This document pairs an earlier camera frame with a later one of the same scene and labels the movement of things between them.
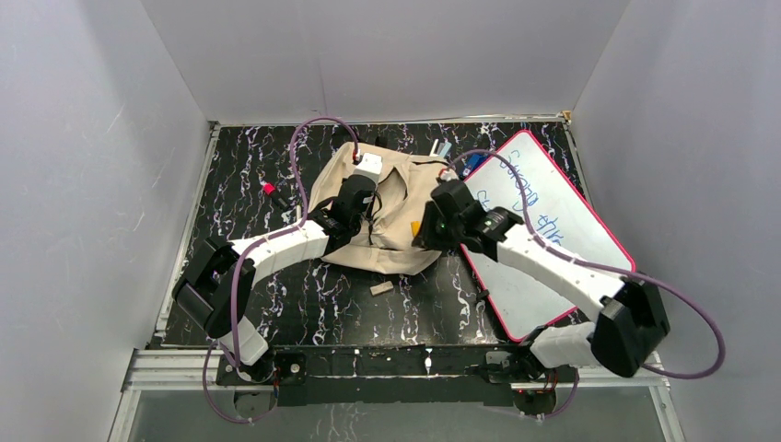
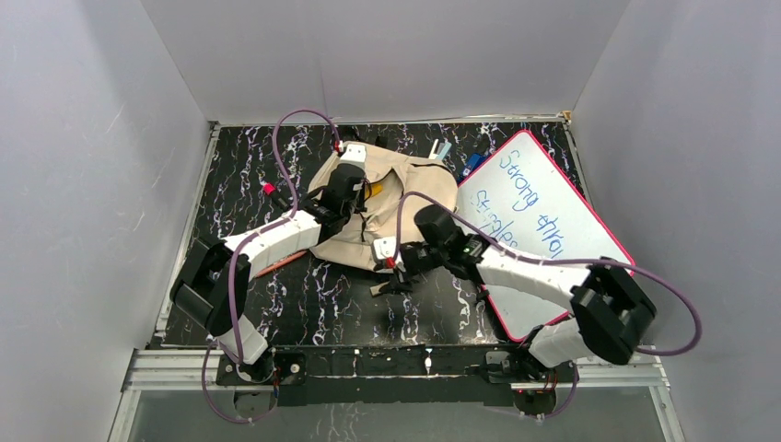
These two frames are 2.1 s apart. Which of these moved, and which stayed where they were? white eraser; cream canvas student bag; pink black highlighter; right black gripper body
Moved: right black gripper body
Stayed: cream canvas student bag; pink black highlighter; white eraser
